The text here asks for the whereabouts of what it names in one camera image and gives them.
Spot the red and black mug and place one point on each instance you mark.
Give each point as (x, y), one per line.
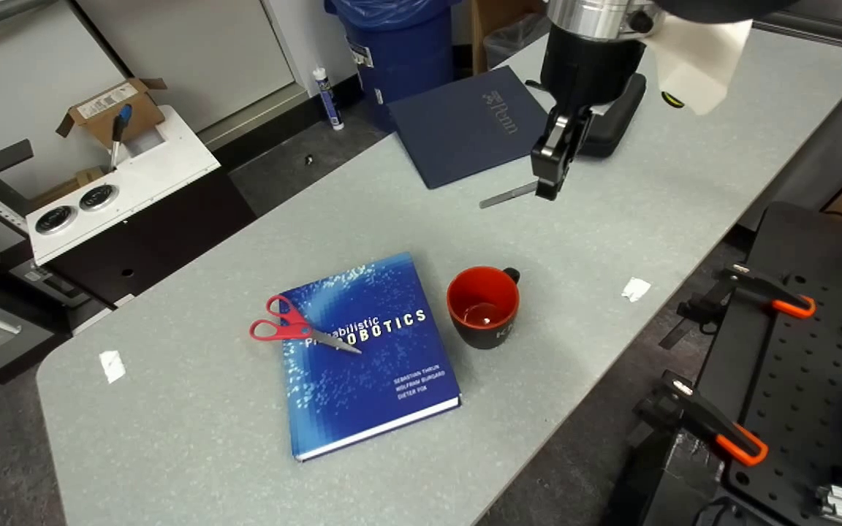
(484, 305)

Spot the white paper scrap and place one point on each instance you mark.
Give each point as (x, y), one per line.
(636, 286)
(111, 365)

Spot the white shelf with round holes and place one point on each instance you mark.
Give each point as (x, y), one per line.
(117, 184)

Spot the blue robotics book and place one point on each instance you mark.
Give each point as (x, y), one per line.
(373, 353)

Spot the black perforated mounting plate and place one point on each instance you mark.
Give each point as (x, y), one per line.
(791, 368)

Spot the white marker with blue label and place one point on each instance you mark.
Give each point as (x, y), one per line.
(328, 96)

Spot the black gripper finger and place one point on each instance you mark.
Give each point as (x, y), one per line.
(578, 125)
(551, 162)

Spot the navy blue folder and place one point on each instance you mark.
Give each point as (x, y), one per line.
(465, 125)

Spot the silver and white robot arm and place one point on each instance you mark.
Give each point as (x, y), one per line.
(673, 30)

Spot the blue trash bin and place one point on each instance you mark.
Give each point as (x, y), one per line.
(395, 46)

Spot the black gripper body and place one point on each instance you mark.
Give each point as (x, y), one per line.
(588, 67)

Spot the open cardboard box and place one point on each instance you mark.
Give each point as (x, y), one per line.
(114, 111)

